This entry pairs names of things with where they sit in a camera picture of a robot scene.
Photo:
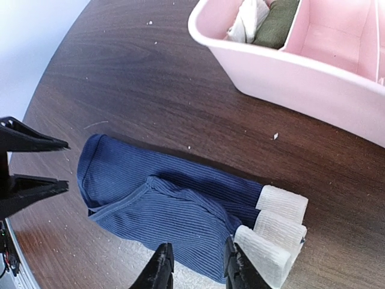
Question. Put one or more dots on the black item in box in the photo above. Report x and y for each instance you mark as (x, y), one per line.
(274, 30)

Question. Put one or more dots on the pink divided organizer box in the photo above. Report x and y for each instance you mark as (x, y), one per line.
(330, 68)

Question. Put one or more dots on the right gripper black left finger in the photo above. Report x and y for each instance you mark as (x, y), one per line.
(158, 272)

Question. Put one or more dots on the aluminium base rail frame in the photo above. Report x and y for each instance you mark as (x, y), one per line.
(15, 272)

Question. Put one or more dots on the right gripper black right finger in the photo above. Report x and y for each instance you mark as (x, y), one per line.
(238, 269)

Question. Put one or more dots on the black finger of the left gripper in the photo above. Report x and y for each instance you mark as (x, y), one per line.
(17, 137)
(21, 191)

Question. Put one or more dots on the white rolled item in box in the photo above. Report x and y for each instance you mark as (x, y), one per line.
(249, 18)

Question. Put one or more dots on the navy and cream underwear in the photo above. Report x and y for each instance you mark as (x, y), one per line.
(155, 198)

